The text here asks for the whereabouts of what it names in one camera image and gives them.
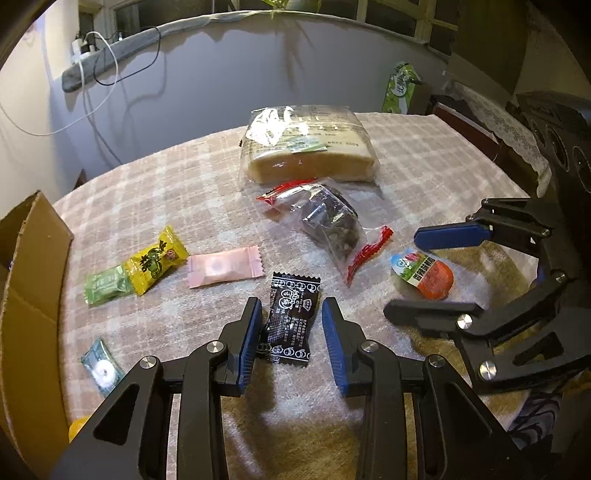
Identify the brown cardboard box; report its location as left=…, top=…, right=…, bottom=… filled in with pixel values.
left=1, top=191, right=73, bottom=479

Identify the black small candy wrapper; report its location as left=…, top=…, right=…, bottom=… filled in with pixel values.
left=256, top=272, right=321, bottom=367

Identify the orange jelly cup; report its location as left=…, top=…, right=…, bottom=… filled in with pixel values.
left=391, top=249, right=455, bottom=300

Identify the teal mint ring candy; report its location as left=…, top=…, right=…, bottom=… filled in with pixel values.
left=80, top=338, right=124, bottom=398

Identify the white power strip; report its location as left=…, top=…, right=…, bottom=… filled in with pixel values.
left=70, top=38, right=97, bottom=64

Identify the dark dried fruit clear bag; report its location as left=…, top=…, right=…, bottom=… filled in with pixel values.
left=256, top=179, right=394, bottom=285

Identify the light green candy wrapper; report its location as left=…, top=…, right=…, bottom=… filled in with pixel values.
left=84, top=265, right=133, bottom=306

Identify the plaid pink tablecloth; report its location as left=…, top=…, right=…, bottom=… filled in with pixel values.
left=54, top=114, right=522, bottom=479

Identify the green white snack bag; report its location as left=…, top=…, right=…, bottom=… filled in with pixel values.
left=382, top=62, right=422, bottom=114

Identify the packaged sponge cake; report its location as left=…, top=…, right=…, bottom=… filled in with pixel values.
left=239, top=105, right=379, bottom=186

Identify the black power cable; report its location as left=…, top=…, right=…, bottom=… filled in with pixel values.
left=92, top=26, right=164, bottom=88

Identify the yellow candy wrapper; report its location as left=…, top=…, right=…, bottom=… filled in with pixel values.
left=122, top=226, right=189, bottom=296

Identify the pink candy wrapper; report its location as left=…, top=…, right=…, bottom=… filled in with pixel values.
left=187, top=246, right=264, bottom=289

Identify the yellow blue jelly cup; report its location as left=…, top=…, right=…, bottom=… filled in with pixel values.
left=68, top=416, right=89, bottom=442

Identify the lace covered furniture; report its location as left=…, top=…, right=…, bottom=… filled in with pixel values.
left=449, top=81, right=552, bottom=197

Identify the white charging cable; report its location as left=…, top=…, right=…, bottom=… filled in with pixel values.
left=0, top=31, right=120, bottom=138

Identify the grey windowsill cloth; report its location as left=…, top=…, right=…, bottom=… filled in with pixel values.
left=61, top=9, right=288, bottom=94

